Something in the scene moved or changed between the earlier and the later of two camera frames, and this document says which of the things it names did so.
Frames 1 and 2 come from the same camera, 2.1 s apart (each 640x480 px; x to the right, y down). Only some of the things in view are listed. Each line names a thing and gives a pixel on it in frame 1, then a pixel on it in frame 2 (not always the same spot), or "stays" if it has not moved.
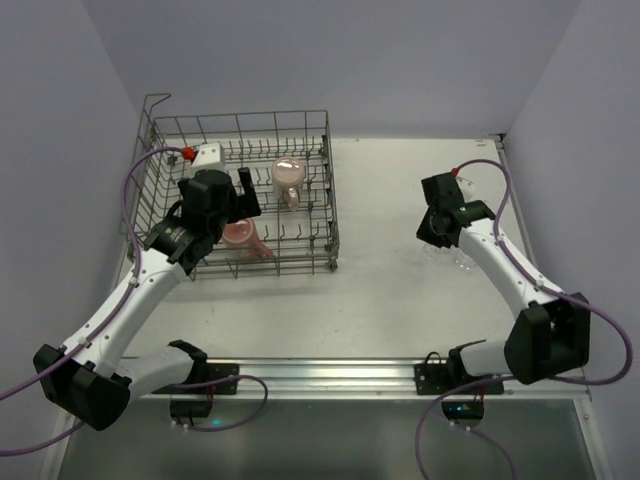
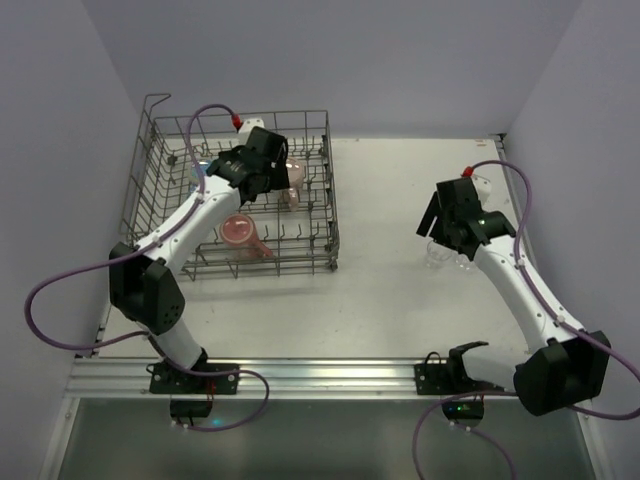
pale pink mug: x=288 y=171 stays
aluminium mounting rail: x=362 y=379 stays
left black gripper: x=242 y=203 -> x=273 y=176
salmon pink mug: x=240 y=237 stays
